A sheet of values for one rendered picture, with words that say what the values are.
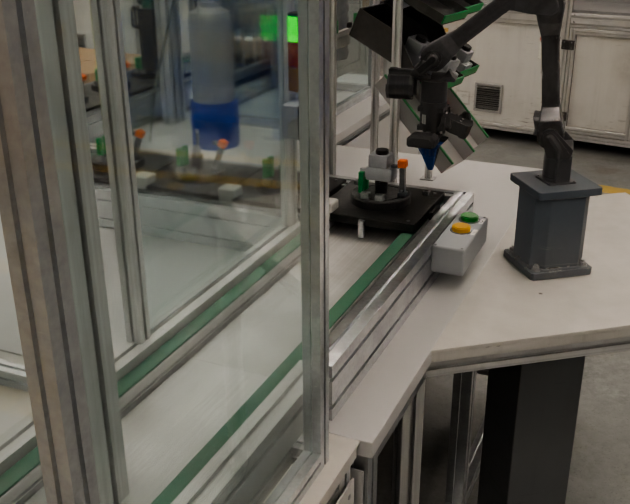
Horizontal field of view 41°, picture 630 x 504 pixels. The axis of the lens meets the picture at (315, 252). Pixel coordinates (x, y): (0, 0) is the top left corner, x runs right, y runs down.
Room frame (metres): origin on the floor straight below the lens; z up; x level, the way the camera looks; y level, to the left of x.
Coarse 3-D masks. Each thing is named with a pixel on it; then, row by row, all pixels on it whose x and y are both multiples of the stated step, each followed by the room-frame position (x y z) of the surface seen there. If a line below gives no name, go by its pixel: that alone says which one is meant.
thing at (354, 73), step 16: (352, 0) 3.30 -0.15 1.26; (368, 0) 3.45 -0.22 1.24; (352, 16) 3.30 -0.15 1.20; (352, 48) 3.30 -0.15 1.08; (368, 48) 3.46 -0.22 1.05; (352, 64) 3.30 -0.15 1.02; (368, 64) 3.46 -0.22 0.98; (352, 80) 3.30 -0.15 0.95; (368, 80) 3.47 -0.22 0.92; (336, 96) 3.16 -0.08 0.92; (352, 96) 3.31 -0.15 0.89
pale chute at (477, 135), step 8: (448, 96) 2.32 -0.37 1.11; (456, 96) 2.30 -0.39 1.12; (456, 104) 2.30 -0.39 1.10; (456, 112) 2.30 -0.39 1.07; (472, 120) 2.27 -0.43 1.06; (472, 128) 2.27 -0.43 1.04; (480, 128) 2.26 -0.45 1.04; (472, 136) 2.27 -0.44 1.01; (480, 136) 2.26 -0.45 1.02; (488, 136) 2.25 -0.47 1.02; (472, 144) 2.25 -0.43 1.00
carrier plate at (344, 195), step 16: (336, 192) 1.94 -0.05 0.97; (416, 192) 1.93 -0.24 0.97; (432, 192) 1.93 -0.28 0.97; (352, 208) 1.82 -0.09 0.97; (416, 208) 1.82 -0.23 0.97; (432, 208) 1.84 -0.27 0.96; (368, 224) 1.76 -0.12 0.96; (384, 224) 1.74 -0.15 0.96; (400, 224) 1.73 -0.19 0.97; (416, 224) 1.73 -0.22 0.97
